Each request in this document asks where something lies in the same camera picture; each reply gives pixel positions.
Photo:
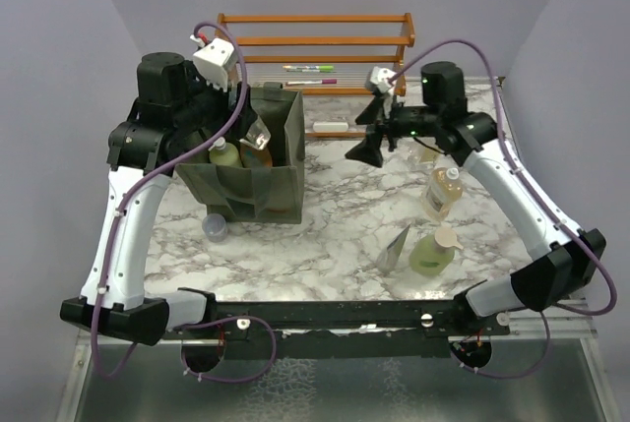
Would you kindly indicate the green lotion pump bottle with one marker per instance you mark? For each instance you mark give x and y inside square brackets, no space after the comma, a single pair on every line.
[224,153]

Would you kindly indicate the green canvas bag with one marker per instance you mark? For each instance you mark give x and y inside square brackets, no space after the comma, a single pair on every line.
[272,195]

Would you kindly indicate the silver foil pouch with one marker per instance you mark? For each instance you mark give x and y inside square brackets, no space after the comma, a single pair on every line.
[389,256]

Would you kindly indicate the white eraser case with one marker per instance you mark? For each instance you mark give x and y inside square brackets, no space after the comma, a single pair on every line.
[330,126]

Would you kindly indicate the clear square bottle black caps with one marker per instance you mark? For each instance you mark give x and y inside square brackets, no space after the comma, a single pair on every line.
[257,135]

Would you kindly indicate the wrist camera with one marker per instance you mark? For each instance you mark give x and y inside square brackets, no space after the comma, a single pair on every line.
[381,82]
[214,61]

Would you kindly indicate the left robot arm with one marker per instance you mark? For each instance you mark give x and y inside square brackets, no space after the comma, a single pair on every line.
[182,107]

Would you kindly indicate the green soap pump dispenser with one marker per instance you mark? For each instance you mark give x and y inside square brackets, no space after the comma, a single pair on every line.
[435,251]

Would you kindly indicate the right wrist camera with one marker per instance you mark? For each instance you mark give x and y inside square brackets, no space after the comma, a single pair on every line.
[381,82]

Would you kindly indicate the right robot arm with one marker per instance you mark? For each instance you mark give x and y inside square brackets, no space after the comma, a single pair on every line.
[563,253]

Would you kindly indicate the magenta marker pen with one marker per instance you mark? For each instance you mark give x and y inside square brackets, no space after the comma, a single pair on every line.
[322,82]

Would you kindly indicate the small blue cup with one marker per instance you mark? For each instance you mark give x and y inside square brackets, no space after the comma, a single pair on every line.
[214,227]

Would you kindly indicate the wooden shelf rack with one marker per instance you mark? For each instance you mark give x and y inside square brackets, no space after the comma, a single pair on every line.
[344,41]

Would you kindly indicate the orange bottle pink cap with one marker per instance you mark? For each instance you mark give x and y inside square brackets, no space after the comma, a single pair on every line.
[253,158]

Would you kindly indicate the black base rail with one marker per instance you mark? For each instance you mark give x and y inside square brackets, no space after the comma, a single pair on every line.
[256,330]

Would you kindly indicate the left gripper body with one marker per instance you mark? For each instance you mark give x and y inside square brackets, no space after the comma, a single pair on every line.
[208,107]

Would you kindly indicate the green marker pen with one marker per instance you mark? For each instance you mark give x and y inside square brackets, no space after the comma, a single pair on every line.
[309,68]

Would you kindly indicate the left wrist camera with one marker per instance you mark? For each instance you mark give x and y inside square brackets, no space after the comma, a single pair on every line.
[214,61]

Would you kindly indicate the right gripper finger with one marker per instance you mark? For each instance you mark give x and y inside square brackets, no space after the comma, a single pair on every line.
[373,112]
[368,151]

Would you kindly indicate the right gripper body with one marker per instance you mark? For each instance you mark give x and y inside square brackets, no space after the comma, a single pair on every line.
[409,121]

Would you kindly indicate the amber mouthwash bottle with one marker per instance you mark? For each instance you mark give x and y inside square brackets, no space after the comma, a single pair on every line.
[444,188]

